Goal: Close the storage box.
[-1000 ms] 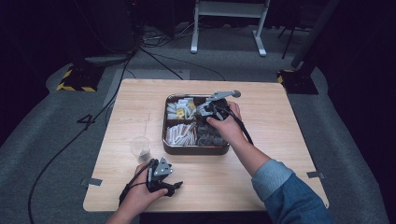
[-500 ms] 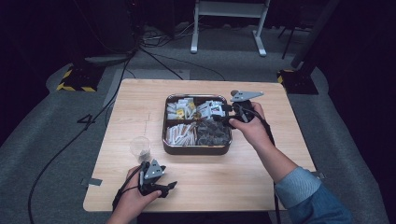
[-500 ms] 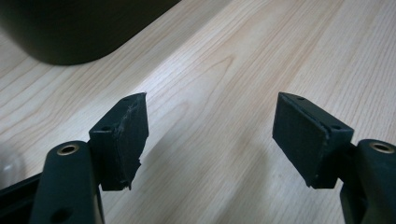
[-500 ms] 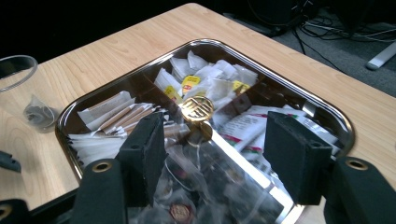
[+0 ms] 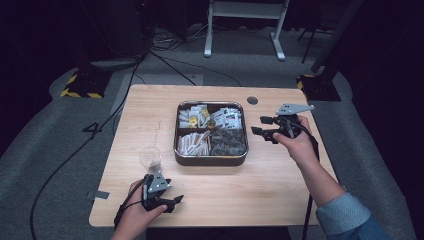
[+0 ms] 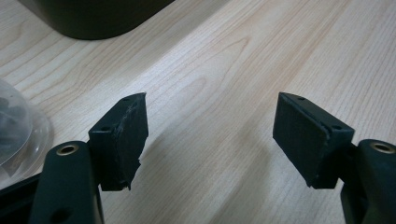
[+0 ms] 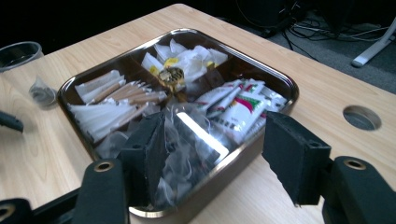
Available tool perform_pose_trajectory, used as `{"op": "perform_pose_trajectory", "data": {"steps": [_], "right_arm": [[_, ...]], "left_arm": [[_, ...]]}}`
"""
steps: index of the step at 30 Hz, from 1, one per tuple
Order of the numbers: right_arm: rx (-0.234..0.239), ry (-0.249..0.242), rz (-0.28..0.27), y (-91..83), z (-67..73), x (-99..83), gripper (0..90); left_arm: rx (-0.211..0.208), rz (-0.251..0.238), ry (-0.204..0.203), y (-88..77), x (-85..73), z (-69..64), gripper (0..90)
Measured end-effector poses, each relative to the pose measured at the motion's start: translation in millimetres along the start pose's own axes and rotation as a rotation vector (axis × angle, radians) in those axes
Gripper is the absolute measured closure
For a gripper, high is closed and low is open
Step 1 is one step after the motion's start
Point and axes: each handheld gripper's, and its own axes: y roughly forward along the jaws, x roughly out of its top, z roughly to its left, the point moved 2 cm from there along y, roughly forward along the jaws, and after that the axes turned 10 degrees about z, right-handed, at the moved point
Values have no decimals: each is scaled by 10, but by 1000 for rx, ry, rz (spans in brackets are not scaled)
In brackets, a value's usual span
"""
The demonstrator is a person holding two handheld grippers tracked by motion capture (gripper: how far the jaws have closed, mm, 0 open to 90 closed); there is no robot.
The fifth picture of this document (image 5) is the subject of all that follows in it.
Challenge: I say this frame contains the pile of white printed packets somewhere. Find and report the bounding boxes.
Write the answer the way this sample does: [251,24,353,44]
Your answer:
[209,107,243,131]

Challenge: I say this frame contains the grey slanted pole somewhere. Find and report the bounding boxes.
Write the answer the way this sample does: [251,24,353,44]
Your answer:
[311,0,366,74]

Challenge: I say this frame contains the pile of dark tea bags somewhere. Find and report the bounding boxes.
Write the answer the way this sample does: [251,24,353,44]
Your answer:
[210,128,248,157]

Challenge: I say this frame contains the person's left hand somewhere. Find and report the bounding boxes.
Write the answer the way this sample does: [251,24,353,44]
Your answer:
[118,179,168,233]

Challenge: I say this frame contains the long black floor cable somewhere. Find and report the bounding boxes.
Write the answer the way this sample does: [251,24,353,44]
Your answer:
[29,56,144,240]

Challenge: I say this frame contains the right hand-held gripper cable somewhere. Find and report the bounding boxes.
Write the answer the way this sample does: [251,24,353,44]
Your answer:
[285,120,322,240]

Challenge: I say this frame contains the square metal compartment tray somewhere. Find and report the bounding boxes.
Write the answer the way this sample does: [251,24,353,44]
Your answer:
[173,100,250,167]

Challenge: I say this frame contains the person's right hand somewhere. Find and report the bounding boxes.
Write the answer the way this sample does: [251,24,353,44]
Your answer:
[272,114,318,166]

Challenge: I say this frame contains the bundle of floor cables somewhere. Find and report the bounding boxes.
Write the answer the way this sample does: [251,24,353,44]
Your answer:
[149,22,209,52]

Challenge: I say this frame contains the pile of white yellow packets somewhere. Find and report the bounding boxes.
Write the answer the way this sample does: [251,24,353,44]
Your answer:
[178,104,212,130]

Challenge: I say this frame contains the thin black tripod legs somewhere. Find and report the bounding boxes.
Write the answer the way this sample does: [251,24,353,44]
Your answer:
[297,27,334,65]

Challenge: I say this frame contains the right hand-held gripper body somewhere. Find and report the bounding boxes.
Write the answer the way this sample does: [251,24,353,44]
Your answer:
[274,103,315,139]

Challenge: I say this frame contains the black yellow striped stand base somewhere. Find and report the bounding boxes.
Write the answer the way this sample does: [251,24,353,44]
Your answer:
[59,68,113,100]
[296,73,342,102]

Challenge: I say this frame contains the pile of white stick packets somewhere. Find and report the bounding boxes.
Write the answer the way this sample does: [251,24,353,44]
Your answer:
[176,130,212,157]

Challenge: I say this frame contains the clear plastic cup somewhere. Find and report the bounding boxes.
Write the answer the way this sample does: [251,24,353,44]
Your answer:
[138,145,163,174]

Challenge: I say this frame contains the white metal stand frame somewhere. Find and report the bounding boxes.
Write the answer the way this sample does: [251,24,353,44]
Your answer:
[203,0,290,62]

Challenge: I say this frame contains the grey tape piece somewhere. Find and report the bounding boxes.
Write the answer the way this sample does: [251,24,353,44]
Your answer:
[87,190,111,201]

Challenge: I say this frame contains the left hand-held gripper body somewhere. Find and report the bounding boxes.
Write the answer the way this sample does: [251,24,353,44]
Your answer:
[142,171,172,211]

